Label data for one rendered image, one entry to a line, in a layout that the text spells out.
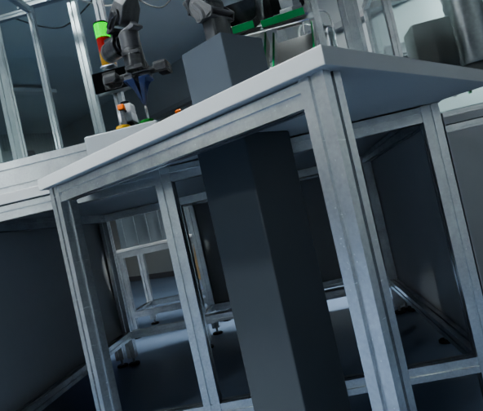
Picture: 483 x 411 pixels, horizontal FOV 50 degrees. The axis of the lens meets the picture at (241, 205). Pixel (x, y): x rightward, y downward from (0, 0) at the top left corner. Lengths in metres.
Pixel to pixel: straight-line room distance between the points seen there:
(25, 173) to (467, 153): 1.58
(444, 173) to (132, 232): 2.60
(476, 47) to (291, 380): 1.62
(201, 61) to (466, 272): 0.84
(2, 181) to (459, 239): 1.28
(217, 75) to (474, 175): 1.28
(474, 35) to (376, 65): 1.53
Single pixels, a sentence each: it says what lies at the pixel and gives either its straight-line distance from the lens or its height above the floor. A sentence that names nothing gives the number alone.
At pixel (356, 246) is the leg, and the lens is 0.75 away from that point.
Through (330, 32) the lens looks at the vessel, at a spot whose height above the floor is 1.38.
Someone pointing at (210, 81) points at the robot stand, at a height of 0.97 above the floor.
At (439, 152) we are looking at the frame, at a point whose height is 0.71.
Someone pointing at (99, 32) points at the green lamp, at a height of 1.38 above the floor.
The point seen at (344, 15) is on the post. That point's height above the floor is 1.54.
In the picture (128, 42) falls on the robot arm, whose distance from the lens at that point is 1.52.
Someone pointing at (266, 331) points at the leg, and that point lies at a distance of 1.19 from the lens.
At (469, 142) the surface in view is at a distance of 2.20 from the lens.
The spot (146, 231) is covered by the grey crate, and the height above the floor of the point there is 0.70.
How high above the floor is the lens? 0.65
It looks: 1 degrees up
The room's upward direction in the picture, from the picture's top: 13 degrees counter-clockwise
